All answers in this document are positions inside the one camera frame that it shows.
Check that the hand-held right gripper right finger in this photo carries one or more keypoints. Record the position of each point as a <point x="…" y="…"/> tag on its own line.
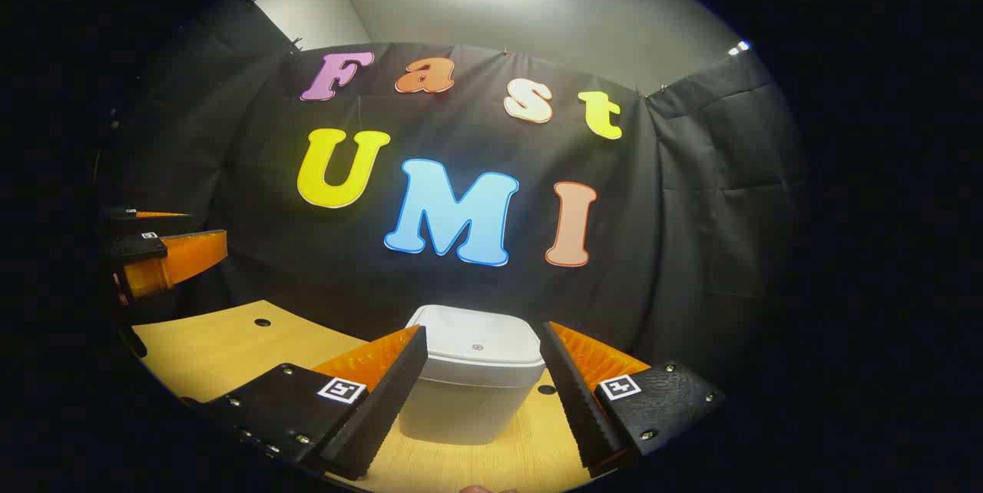
<point x="576" y="408"/>

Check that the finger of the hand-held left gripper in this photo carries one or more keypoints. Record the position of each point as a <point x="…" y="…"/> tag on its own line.
<point x="119" y="213"/>
<point x="184" y="259"/>

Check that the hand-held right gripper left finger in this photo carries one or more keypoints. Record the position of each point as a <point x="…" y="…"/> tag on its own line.
<point x="384" y="408"/>

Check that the white desktop garbage bin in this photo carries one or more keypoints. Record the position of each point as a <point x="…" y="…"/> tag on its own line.
<point x="472" y="385"/>

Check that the black backdrop cloth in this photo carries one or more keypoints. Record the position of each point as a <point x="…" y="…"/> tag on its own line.
<point x="253" y="270"/>

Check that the small ceiling light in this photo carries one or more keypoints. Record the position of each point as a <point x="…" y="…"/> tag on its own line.
<point x="739" y="47"/>

